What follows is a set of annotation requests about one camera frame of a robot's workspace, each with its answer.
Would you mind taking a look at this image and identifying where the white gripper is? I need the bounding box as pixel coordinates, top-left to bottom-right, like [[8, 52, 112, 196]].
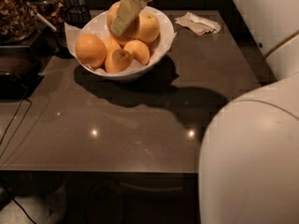
[[110, 0, 153, 36]]

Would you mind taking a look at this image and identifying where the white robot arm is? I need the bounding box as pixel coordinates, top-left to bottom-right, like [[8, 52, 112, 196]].
[[194, 0, 299, 224]]

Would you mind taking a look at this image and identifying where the white paper bowl liner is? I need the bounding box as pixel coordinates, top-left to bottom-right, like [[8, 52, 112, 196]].
[[64, 10, 178, 76]]

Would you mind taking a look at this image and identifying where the hidden small orange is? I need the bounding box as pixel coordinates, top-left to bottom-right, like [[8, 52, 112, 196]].
[[103, 38, 121, 54]]

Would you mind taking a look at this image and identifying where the white ceramic bowl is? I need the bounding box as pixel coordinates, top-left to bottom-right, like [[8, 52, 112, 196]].
[[65, 5, 176, 84]]

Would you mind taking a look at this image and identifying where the crumpled paper napkin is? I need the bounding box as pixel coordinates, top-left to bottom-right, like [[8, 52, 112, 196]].
[[175, 12, 221, 35]]

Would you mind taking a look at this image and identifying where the small glass snack jar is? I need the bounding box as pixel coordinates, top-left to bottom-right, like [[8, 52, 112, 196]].
[[25, 0, 67, 26]]

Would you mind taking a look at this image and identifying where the large glass snack jar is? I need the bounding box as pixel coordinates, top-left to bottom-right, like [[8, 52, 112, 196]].
[[0, 0, 36, 45]]

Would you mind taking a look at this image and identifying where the black appliance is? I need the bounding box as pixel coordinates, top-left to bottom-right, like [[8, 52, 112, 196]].
[[0, 46, 42, 100]]

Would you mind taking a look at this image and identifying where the black wire basket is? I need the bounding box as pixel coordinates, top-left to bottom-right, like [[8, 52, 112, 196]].
[[67, 5, 91, 28]]

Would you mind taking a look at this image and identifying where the white spoon handle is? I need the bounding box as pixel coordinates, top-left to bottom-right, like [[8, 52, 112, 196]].
[[21, 0, 57, 32]]

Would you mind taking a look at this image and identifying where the black power cable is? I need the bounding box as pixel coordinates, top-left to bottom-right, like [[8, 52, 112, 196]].
[[0, 72, 38, 224]]

